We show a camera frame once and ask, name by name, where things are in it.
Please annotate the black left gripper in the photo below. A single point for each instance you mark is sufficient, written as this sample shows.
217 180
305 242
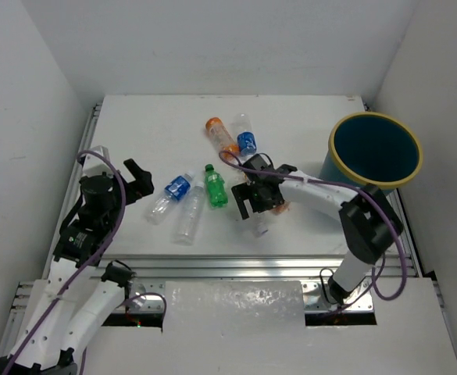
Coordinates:
130 187

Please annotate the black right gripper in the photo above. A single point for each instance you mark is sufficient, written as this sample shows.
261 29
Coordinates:
243 191

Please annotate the green plastic bottle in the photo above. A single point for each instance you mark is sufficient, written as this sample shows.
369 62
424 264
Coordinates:
215 188

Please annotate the blue label bottle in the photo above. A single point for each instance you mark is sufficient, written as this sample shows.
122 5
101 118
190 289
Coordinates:
170 197
244 135

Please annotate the blue label bottle top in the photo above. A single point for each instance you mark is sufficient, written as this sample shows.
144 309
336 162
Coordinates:
244 135

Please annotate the orange label bottle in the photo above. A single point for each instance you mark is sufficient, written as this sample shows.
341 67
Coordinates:
220 137

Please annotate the clear plastic bottle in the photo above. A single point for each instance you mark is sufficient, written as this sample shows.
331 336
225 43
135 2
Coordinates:
188 220

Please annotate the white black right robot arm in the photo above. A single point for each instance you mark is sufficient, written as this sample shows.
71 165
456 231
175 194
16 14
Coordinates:
369 223

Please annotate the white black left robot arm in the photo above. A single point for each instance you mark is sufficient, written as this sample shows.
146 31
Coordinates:
63 321

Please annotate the teal bin with yellow rim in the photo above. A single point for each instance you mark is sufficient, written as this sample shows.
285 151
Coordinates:
372 148

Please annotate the aluminium rail frame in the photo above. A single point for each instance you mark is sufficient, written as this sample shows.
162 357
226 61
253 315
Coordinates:
166 136

